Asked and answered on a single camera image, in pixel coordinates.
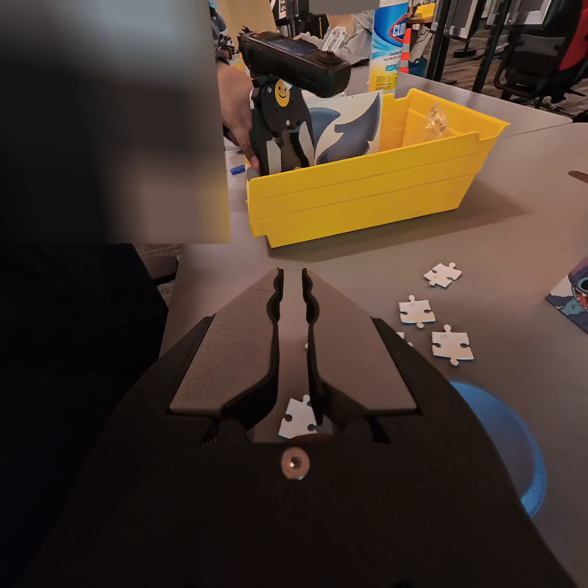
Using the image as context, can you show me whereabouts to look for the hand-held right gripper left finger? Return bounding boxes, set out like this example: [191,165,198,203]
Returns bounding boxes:
[169,268,285,430]

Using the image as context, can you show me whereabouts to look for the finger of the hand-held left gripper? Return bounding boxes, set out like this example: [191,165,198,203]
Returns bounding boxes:
[266,138,285,176]

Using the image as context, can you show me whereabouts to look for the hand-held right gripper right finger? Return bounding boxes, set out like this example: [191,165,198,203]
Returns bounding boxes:
[301,268,417,425]

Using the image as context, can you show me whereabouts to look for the spread-out white puzzle pieces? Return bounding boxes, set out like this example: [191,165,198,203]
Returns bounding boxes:
[278,262,475,439]

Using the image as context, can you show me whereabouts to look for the yellow plastic bin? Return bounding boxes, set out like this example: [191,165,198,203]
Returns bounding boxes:
[246,88,511,249]

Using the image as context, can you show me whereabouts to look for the puzzle box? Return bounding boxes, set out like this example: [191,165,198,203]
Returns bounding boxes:
[545,257,588,335]

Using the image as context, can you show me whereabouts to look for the person's left hand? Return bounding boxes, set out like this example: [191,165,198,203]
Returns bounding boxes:
[217,63,262,181]

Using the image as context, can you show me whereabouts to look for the printed card with blue shapes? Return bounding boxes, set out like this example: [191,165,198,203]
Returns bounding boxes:
[301,90,384,166]

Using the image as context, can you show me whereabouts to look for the disinfectant wipes canister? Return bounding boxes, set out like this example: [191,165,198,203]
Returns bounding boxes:
[369,0,409,95]

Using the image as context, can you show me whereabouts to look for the black chair armrest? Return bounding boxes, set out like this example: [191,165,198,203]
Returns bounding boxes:
[142,255,179,285]

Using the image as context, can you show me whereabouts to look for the clear plastic bag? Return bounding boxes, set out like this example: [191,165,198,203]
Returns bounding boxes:
[420,103,448,138]

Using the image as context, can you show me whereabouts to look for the blue round bowl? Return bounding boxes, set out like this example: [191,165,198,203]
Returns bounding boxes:
[448,379,547,520]

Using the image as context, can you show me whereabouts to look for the black office chair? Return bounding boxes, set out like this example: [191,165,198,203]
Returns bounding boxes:
[494,32,588,106]

